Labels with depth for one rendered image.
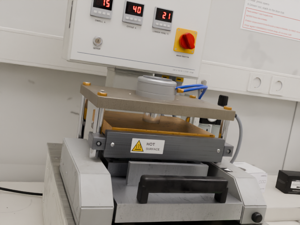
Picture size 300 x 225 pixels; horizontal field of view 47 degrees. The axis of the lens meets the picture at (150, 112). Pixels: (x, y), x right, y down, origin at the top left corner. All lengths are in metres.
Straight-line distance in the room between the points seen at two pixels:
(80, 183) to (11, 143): 0.65
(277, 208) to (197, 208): 0.63
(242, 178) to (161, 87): 0.22
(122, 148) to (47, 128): 0.59
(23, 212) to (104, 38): 0.49
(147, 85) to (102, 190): 0.23
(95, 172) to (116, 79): 0.34
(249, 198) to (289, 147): 0.96
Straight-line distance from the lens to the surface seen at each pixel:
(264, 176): 1.26
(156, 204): 0.54
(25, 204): 1.03
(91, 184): 0.53
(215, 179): 0.58
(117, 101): 0.59
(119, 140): 0.59
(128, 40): 0.81
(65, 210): 0.58
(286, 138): 1.56
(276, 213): 1.19
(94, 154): 0.61
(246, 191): 0.65
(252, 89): 1.34
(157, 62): 0.84
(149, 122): 0.69
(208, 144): 0.66
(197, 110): 0.65
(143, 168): 0.59
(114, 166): 0.62
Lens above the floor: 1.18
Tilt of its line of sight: 8 degrees down
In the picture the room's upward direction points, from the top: 9 degrees clockwise
